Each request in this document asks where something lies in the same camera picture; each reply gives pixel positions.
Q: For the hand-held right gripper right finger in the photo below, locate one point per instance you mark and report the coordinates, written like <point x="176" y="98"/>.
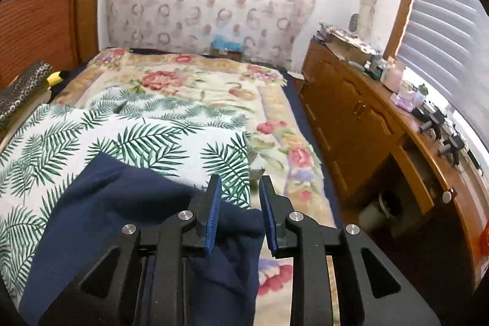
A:
<point x="269" y="223"/>

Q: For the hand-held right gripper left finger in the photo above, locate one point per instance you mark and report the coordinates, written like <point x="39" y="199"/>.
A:
<point x="214" y="219"/>

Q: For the navy t-shirt with orange print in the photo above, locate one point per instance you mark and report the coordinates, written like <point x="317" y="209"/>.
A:
<point x="126" y="203"/>

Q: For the grey cylindrical bin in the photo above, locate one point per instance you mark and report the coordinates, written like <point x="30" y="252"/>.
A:
<point x="376" y="213"/>

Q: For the wooden cabinet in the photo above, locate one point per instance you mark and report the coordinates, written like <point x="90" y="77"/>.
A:
<point x="355" y="112"/>

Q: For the floral print blanket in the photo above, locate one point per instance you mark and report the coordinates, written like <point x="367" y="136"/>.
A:
<point x="172" y="77"/>

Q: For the blue box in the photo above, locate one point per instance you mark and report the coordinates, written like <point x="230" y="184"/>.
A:
<point x="227" y="47"/>

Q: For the palm leaf print blanket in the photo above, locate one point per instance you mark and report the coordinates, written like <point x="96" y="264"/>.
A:
<point x="57" y="142"/>

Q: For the purple box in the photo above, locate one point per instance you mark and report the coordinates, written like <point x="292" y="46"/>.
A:
<point x="408" y="101"/>

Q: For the black handheld device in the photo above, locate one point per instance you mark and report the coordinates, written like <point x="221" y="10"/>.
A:
<point x="454" y="148"/>
<point x="431" y="121"/>

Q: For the pink box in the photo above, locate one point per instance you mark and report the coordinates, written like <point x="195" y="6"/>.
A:
<point x="393" y="77"/>

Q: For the cardboard box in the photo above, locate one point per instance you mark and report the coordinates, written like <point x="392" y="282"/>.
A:
<point x="349" y="47"/>

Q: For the yellow plush toy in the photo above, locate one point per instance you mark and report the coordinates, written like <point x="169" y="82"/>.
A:
<point x="55" y="78"/>

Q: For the window blind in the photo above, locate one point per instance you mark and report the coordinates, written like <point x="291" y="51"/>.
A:
<point x="439" y="24"/>

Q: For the wooden louvre door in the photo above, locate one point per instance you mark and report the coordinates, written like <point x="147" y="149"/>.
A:
<point x="42" y="5"/>

